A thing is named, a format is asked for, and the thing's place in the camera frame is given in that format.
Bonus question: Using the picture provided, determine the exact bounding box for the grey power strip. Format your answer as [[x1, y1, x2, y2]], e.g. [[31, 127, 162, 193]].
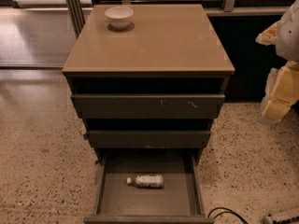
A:
[[263, 207, 299, 224]]

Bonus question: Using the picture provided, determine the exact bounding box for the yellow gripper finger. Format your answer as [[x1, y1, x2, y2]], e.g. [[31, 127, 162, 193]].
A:
[[261, 62, 299, 121], [255, 21, 279, 46]]

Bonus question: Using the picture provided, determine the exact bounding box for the black cable on floor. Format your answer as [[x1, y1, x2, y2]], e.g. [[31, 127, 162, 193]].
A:
[[206, 206, 249, 224]]

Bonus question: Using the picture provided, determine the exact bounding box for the open bottom drawer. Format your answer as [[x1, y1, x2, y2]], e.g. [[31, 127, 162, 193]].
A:
[[84, 148, 214, 224]]

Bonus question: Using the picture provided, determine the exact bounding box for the white ceramic bowl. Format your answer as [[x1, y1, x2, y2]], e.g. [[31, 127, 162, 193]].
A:
[[105, 6, 134, 30]]

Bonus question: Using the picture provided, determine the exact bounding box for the tan drawer cabinet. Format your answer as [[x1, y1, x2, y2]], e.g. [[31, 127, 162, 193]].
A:
[[62, 4, 235, 165]]

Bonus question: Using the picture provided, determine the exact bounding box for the middle grey drawer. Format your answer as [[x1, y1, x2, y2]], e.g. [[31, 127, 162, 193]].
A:
[[85, 131, 211, 148]]

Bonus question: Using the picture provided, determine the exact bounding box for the grey drawer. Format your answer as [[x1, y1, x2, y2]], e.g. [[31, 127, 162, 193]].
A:
[[85, 131, 211, 148], [71, 94, 224, 119]]

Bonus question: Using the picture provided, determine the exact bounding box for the top grey drawer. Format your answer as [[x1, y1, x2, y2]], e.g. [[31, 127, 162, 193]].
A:
[[71, 94, 224, 119]]

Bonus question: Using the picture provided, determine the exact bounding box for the metal window frame post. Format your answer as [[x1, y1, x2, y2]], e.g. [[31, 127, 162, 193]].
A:
[[65, 0, 85, 37]]

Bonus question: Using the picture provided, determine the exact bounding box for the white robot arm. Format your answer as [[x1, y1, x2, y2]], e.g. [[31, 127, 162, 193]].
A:
[[256, 0, 299, 125]]

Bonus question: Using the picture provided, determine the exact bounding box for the clear plastic bottle white label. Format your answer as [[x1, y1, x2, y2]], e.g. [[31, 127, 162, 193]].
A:
[[126, 175, 164, 189]]

